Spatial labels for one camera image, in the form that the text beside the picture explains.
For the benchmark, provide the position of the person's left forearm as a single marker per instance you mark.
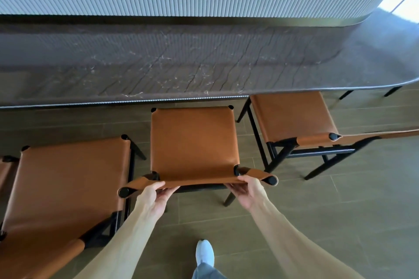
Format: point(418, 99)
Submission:
point(121, 249)

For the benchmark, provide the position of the dark brown table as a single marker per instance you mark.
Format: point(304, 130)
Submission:
point(163, 59)

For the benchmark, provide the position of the person's right forearm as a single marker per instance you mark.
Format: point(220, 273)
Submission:
point(294, 246)

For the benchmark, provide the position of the person's grey trousers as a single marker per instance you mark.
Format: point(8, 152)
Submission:
point(206, 272)

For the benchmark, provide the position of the person's right hand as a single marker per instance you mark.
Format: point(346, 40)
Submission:
point(252, 193)

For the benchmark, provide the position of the person's left hand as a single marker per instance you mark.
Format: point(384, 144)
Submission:
point(150, 202)

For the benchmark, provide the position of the person's white right shoe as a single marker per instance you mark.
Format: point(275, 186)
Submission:
point(205, 252)

